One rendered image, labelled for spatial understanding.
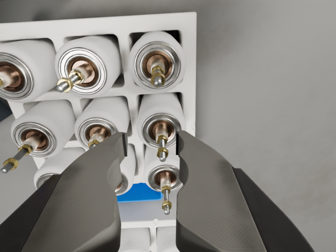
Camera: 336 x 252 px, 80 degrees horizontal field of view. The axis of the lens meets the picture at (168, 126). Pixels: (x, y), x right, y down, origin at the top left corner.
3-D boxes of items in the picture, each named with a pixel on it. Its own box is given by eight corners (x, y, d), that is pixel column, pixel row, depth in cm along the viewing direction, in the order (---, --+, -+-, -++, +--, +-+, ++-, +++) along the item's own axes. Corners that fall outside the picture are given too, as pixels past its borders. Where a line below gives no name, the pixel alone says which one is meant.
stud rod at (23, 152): (35, 145, 37) (8, 173, 30) (29, 146, 37) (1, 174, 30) (33, 141, 36) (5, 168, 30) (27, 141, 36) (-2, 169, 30)
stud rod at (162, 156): (163, 131, 37) (165, 156, 30) (165, 136, 37) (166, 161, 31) (158, 133, 37) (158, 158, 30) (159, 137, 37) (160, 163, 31)
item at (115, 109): (140, 94, 53) (133, 125, 37) (125, 122, 57) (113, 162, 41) (105, 76, 51) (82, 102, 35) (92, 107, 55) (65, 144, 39)
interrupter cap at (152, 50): (149, 95, 35) (148, 97, 35) (125, 55, 32) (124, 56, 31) (188, 75, 34) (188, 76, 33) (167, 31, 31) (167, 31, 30)
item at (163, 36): (150, 77, 52) (146, 103, 36) (129, 41, 47) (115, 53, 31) (183, 59, 50) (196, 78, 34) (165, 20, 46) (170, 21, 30)
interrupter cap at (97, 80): (78, 35, 30) (76, 35, 30) (117, 72, 33) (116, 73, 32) (49, 70, 32) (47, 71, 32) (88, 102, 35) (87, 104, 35)
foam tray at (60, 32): (72, 151, 69) (47, 190, 53) (29, 23, 51) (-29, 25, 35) (186, 143, 70) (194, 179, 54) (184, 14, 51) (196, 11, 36)
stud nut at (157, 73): (163, 86, 26) (163, 88, 26) (150, 85, 26) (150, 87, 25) (165, 71, 25) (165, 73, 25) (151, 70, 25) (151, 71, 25)
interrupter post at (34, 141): (45, 143, 39) (35, 153, 36) (32, 144, 39) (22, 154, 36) (40, 132, 38) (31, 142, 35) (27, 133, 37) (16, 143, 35)
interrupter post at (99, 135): (107, 132, 38) (103, 141, 35) (103, 141, 39) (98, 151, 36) (95, 126, 37) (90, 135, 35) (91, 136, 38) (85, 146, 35)
